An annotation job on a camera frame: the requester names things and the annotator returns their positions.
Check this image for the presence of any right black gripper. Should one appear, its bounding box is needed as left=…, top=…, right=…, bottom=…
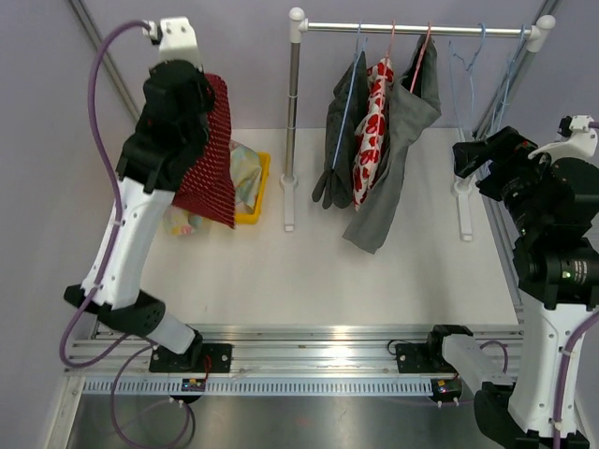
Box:
left=454, top=125, right=556, bottom=235

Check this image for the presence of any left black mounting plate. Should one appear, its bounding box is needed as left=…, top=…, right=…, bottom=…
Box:
left=149, top=343, right=233, bottom=374

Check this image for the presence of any pastel floral skirt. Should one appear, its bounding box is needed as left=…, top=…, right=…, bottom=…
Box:
left=163, top=140, right=267, bottom=236

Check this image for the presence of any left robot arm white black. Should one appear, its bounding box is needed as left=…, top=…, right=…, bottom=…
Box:
left=64, top=60, right=216, bottom=371

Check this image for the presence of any blue hanger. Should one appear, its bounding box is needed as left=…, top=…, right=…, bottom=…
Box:
left=331, top=21, right=368, bottom=169
left=472, top=25, right=526, bottom=138
left=447, top=22, right=487, bottom=131

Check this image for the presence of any dark grey dotted skirt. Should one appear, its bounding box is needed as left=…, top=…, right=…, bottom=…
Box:
left=312, top=51, right=369, bottom=210

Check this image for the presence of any silver white clothes rack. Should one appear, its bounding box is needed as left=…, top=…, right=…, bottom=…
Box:
left=280, top=1, right=561, bottom=233

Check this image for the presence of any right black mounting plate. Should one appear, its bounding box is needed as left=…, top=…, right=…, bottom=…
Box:
left=395, top=343, right=443, bottom=374

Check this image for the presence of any yellow plastic tray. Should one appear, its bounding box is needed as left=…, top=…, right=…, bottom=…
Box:
left=230, top=145, right=270, bottom=225

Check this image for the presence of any white red floral skirt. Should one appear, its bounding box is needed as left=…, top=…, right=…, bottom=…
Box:
left=352, top=55, right=394, bottom=210

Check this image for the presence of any aluminium rail base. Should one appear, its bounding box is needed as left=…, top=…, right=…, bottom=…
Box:
left=64, top=321, right=531, bottom=378

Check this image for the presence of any pink hanger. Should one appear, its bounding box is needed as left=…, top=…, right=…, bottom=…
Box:
left=383, top=21, right=396, bottom=88
left=409, top=22, right=432, bottom=94

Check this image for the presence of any black mounting plate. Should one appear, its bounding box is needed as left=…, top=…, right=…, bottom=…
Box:
left=395, top=343, right=443, bottom=374
left=149, top=343, right=233, bottom=374

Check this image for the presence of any plain grey skirt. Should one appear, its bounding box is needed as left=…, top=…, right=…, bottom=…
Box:
left=343, top=36, right=441, bottom=253

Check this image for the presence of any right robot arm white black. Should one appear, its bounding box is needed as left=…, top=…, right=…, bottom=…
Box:
left=424, top=116, right=598, bottom=448

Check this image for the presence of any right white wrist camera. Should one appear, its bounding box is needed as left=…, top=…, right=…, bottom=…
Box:
left=527, top=115, right=598, bottom=163

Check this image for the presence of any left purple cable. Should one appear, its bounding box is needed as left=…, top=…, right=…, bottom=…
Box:
left=58, top=20, right=196, bottom=448

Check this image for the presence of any white slotted cable duct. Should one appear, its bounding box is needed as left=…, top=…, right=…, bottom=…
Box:
left=83, top=377, right=432, bottom=397

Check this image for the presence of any red white polka-dot skirt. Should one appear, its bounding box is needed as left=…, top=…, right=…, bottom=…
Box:
left=173, top=73, right=236, bottom=228

